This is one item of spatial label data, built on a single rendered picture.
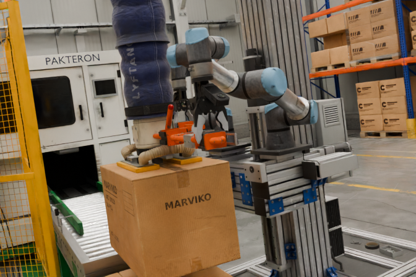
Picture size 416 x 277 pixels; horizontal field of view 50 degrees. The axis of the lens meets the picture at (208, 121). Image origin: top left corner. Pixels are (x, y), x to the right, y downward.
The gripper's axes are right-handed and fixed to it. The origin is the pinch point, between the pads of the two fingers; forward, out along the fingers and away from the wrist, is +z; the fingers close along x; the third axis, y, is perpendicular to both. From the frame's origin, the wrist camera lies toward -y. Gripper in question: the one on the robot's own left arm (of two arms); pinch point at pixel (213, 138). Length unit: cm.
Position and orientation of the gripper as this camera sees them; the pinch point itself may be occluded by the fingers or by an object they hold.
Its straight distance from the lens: 141.3
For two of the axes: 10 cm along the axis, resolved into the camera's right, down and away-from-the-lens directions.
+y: -4.2, 0.1, 9.1
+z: 1.4, 9.9, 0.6
